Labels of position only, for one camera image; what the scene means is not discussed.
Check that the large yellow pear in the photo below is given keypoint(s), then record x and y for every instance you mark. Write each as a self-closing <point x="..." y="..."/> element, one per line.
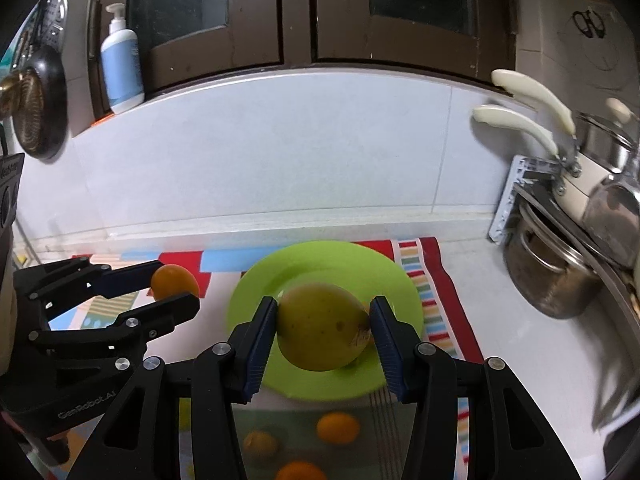
<point x="320" y="327"/>

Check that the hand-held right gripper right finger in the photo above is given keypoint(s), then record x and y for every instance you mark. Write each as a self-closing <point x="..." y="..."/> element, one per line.
<point x="386" y="347"/>

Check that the silver hanging strainer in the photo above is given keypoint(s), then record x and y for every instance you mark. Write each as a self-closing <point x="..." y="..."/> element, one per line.
<point x="50" y="12"/>

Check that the colourful striped mat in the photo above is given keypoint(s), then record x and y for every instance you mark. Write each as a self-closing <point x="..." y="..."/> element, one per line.
<point x="440" y="280"/>

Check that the clear plastic container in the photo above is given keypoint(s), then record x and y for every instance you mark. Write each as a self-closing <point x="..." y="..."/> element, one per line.
<point x="300" y="417"/>

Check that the green plate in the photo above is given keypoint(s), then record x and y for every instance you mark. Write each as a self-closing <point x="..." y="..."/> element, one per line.
<point x="320" y="265"/>

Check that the dark brown window frame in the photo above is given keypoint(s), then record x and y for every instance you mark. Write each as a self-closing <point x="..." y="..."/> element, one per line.
<point x="260" y="15"/>
<point x="340" y="15"/>

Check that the glass pot lid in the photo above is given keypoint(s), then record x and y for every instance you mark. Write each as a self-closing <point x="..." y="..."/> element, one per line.
<point x="612" y="220"/>

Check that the large steel stockpot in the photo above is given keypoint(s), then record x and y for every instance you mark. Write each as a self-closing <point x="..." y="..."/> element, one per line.
<point x="545" y="270"/>

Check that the white and blue pump bottle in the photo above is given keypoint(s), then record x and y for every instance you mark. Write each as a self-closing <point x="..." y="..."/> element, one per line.
<point x="121" y="67"/>

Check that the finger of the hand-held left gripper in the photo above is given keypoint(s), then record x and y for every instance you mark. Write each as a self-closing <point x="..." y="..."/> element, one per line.
<point x="165" y="310"/>
<point x="125" y="280"/>

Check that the black round hanging pan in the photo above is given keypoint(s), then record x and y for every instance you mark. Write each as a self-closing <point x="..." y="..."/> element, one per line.
<point x="40" y="105"/>

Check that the black scissors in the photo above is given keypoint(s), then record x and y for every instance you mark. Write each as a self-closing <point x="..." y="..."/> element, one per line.
<point x="589" y="23"/>

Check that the small yellowish orange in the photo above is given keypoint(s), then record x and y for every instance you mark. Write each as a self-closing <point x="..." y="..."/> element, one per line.
<point x="260" y="445"/>

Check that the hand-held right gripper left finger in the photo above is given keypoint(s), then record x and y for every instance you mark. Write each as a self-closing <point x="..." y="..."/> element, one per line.
<point x="261" y="347"/>

